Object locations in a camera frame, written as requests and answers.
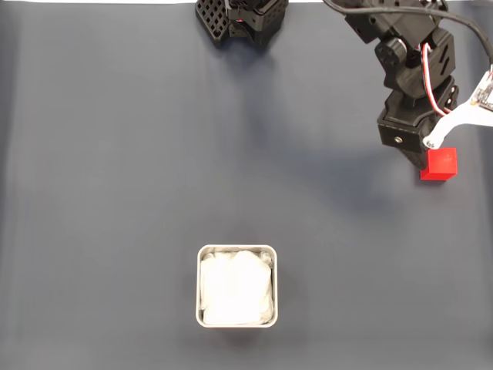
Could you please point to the dark grey table mat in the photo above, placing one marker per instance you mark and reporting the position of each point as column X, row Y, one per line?
column 115, row 173

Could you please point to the white wrist camera board mount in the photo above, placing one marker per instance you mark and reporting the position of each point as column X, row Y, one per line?
column 458, row 121

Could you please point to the white crumpled cloth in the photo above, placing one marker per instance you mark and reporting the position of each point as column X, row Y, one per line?
column 237, row 289

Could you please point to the white square metal box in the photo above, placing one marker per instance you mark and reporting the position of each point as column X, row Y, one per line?
column 198, row 285

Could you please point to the red cube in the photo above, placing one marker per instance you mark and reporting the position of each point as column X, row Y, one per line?
column 443, row 162

